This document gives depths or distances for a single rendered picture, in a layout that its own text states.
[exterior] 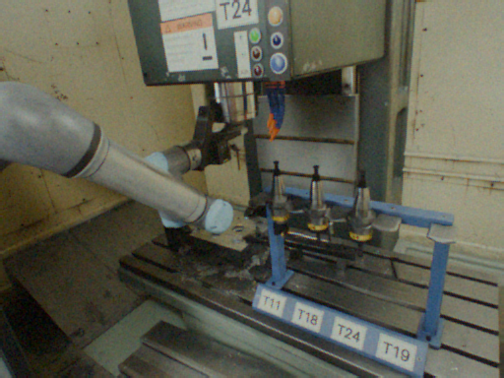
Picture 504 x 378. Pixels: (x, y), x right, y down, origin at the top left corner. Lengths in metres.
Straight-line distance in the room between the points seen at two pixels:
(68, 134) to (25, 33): 1.28
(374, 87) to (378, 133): 0.17
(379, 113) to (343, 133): 0.15
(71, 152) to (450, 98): 1.43
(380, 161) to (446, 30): 0.59
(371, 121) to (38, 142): 1.08
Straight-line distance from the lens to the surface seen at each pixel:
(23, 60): 1.76
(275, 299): 0.96
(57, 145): 0.52
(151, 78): 0.90
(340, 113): 1.29
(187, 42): 0.79
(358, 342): 0.89
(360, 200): 0.74
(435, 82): 1.61
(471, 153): 1.66
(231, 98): 0.91
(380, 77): 1.28
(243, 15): 0.69
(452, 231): 0.77
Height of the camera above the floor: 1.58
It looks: 21 degrees down
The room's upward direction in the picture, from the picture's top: 5 degrees counter-clockwise
